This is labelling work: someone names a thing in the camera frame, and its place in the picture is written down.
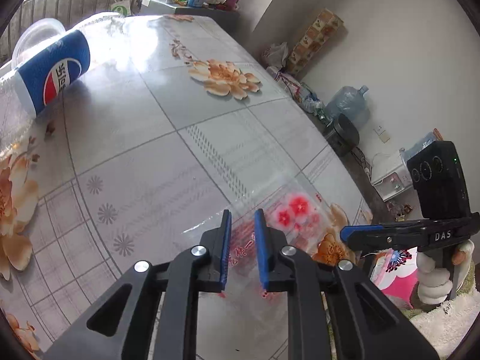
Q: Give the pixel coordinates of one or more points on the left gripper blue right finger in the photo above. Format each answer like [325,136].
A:
[263,248]

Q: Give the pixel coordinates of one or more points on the white plastic bag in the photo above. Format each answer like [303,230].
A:
[275,55]

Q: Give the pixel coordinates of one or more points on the pile of packaging trash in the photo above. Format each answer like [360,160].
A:
[300,93]

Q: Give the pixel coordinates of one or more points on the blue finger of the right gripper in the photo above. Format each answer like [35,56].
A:
[347,231]

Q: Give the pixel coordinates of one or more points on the white fluffy blanket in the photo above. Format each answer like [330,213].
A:
[446,326]

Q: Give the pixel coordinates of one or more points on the white water dispenser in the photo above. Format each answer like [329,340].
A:
[390,176]

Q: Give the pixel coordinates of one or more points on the pink cloth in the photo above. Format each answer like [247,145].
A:
[394,273]

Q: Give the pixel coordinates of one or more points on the grey cabinet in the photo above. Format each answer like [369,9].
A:
[162,7]

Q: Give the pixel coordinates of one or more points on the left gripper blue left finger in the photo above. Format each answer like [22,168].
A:
[225,232]

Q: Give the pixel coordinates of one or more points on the Pepsi plastic bottle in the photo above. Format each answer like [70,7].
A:
[53,59]

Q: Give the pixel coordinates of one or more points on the clear red flower bag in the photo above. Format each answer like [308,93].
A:
[270,239]

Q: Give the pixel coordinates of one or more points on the black rice cooker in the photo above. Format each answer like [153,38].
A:
[342,135]

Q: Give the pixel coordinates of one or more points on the empty blue water jug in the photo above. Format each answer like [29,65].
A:
[352,103]

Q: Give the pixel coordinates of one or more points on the white green paper bag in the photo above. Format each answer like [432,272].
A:
[123,7]

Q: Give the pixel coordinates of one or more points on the water jug on dispenser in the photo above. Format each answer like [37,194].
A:
[428,139]

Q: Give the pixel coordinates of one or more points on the white gloved right hand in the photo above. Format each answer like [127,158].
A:
[434,283]

